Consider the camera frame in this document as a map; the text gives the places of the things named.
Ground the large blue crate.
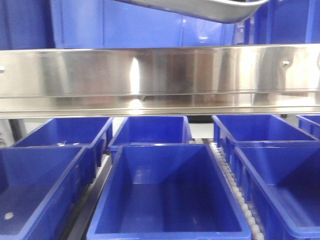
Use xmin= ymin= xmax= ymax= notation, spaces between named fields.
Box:
xmin=232 ymin=0 xmax=320 ymax=45
xmin=0 ymin=0 xmax=235 ymax=50

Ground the large blue crate left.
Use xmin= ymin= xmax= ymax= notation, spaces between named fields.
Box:
xmin=0 ymin=0 xmax=235 ymax=50

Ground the lower blue bin rear centre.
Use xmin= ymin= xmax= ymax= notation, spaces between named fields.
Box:
xmin=107 ymin=116 xmax=193 ymax=161

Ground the lower blue bin rear right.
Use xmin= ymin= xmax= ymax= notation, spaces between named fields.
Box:
xmin=212 ymin=114 xmax=320 ymax=163

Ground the large silver tray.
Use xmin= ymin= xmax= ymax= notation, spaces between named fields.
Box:
xmin=124 ymin=0 xmax=267 ymax=24

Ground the large blue crate right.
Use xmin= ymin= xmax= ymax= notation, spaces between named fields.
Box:
xmin=232 ymin=0 xmax=320 ymax=45

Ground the lower blue bin rear left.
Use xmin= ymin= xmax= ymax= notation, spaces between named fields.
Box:
xmin=12 ymin=117 xmax=114 ymax=178

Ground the stainless steel shelf front rail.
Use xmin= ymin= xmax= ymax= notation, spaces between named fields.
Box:
xmin=0 ymin=44 xmax=320 ymax=119

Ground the blue bin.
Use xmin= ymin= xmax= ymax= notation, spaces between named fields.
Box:
xmin=234 ymin=146 xmax=320 ymax=240
xmin=12 ymin=117 xmax=114 ymax=178
xmin=107 ymin=116 xmax=193 ymax=161
xmin=212 ymin=114 xmax=320 ymax=163
xmin=0 ymin=147 xmax=92 ymax=240
xmin=86 ymin=144 xmax=252 ymax=240

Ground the white roller track right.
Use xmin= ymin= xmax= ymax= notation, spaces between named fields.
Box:
xmin=209 ymin=142 xmax=265 ymax=240

